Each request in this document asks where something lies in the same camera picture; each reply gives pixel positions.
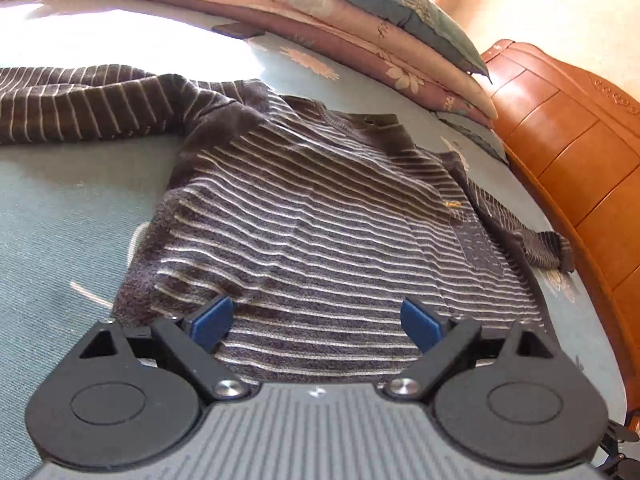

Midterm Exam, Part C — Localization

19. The black smartphone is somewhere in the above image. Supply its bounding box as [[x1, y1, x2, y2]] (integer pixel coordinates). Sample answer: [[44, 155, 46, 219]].
[[211, 21, 266, 40]]

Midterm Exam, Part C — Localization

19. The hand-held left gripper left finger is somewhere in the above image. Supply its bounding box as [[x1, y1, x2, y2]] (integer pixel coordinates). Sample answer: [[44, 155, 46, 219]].
[[76, 295, 251, 402]]

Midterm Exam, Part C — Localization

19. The flat teal pillow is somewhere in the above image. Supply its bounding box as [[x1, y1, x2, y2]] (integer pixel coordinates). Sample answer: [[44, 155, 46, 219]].
[[435, 110, 508, 163]]

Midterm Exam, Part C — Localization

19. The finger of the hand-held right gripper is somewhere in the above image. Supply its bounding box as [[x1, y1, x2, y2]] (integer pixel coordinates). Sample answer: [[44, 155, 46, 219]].
[[599, 421, 640, 479]]

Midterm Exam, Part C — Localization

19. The wooden headboard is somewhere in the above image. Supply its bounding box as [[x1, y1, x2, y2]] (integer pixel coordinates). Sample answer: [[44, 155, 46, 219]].
[[480, 39, 640, 346]]

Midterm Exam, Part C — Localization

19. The plump teal floral pillow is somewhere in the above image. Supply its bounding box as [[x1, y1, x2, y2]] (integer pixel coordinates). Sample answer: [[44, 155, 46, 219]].
[[297, 0, 493, 83]]

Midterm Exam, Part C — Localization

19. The pink floral folded quilt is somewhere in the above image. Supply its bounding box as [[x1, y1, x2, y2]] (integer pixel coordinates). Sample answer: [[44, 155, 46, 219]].
[[0, 0, 498, 121]]

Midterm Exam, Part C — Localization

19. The grey striped sweater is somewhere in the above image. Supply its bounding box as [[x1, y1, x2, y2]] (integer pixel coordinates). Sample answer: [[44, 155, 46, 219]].
[[0, 64, 573, 386]]

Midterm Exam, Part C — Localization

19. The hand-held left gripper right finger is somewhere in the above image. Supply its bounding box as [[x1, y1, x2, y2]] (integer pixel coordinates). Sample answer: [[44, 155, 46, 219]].
[[384, 298, 557, 403]]

